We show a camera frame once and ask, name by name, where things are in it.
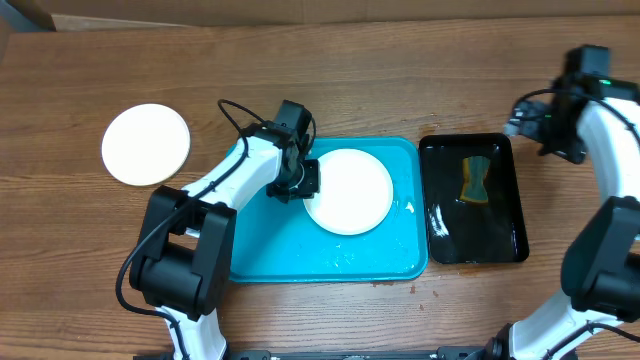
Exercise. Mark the green yellow scrub sponge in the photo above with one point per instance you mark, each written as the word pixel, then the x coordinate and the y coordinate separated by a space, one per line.
pixel 475 170

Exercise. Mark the white plate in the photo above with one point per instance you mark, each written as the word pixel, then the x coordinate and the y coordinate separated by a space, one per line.
pixel 146 144
pixel 355 193

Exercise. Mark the teal plastic tray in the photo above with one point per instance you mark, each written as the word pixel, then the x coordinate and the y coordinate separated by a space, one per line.
pixel 280 243

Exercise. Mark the black plastic tray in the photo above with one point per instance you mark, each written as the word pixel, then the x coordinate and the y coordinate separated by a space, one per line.
pixel 460 232

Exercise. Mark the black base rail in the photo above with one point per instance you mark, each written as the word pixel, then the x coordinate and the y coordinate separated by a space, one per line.
pixel 442 353

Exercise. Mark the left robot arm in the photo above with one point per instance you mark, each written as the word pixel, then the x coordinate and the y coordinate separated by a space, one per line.
pixel 180 266

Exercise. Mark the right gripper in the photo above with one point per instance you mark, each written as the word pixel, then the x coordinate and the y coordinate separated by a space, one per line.
pixel 536 114

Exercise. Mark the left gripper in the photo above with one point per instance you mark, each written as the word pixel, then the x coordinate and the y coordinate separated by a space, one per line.
pixel 313 186

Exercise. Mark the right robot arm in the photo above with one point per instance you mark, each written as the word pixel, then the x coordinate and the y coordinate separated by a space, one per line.
pixel 591 115

